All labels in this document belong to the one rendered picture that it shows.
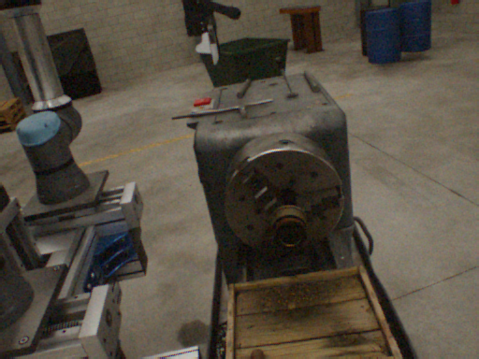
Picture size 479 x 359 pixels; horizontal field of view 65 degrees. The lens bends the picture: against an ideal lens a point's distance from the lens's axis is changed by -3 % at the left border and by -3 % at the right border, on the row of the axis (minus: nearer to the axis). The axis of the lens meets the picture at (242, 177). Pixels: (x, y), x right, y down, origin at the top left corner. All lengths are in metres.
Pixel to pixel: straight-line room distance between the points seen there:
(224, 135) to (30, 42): 0.60
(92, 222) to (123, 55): 9.89
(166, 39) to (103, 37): 1.61
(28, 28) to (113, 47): 9.74
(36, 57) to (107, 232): 0.54
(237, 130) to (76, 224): 0.54
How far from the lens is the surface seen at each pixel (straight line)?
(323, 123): 1.12
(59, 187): 1.18
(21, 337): 0.77
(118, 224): 1.20
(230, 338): 0.95
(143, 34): 10.96
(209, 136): 1.13
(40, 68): 1.26
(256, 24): 11.48
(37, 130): 1.15
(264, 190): 0.94
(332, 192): 1.00
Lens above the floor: 1.60
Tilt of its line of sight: 26 degrees down
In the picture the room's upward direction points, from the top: 11 degrees counter-clockwise
